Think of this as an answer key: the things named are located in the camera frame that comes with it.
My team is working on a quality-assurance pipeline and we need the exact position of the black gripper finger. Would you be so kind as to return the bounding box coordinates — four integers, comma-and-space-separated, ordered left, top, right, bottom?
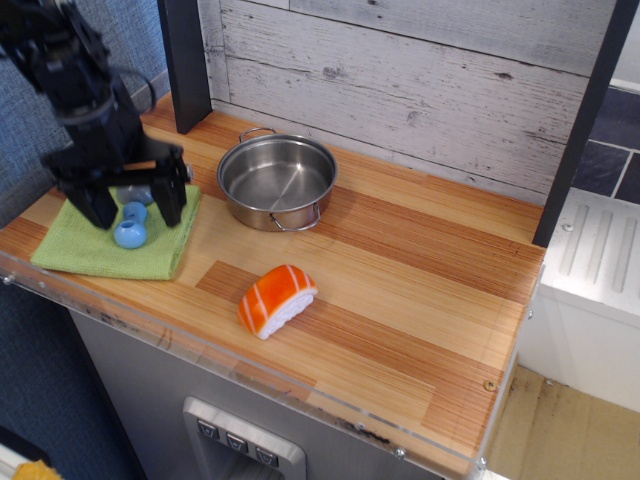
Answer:
62, 182, 118, 230
150, 175, 188, 227

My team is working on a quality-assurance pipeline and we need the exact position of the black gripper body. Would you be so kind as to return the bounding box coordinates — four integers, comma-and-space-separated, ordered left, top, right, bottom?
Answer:
42, 99, 191, 187

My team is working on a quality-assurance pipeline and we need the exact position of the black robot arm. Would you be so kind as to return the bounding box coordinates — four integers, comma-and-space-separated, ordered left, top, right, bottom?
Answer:
1, 1, 191, 229

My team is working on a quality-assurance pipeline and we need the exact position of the green cloth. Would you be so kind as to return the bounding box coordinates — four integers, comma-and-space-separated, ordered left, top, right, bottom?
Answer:
31, 185, 201, 280

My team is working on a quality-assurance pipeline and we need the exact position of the small steel pot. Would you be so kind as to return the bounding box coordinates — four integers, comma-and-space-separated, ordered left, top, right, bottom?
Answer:
217, 127, 339, 232

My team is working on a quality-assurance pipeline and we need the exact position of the clear acrylic edge strip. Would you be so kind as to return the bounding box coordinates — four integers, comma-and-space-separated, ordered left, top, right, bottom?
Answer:
1, 254, 488, 479

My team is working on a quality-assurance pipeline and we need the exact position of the toy salmon sushi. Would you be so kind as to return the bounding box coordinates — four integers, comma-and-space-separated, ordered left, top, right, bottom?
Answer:
237, 264, 318, 340

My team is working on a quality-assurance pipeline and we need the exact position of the silver dispenser panel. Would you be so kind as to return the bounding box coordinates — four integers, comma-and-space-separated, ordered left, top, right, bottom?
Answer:
182, 396, 307, 479

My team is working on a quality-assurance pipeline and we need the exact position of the yellow object at corner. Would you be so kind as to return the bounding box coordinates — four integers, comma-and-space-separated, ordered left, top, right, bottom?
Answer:
12, 461, 62, 480

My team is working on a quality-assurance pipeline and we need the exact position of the white ribbed side counter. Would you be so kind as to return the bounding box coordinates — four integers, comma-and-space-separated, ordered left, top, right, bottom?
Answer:
518, 189, 639, 411

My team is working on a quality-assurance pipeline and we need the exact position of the left black frame post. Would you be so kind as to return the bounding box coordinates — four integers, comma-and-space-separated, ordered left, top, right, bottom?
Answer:
157, 0, 212, 134

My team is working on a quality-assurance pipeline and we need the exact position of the black frame post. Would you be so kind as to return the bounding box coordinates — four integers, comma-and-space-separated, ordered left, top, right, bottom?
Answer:
532, 0, 639, 248
157, 0, 212, 134

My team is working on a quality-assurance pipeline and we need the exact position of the right black frame post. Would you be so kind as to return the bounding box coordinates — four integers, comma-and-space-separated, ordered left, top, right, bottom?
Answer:
532, 0, 639, 248

